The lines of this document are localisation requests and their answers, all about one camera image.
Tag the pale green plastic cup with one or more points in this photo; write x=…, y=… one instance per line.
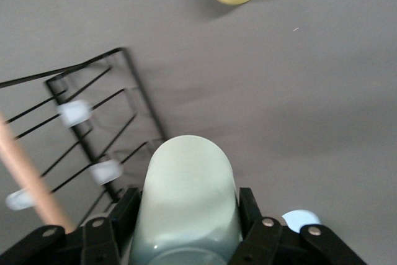
x=186, y=190

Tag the dark grey table cloth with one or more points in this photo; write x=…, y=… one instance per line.
x=294, y=91

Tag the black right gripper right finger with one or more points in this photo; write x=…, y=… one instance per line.
x=263, y=237

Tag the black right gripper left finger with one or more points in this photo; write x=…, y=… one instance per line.
x=102, y=237

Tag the light blue plastic cup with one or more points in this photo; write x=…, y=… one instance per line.
x=299, y=220

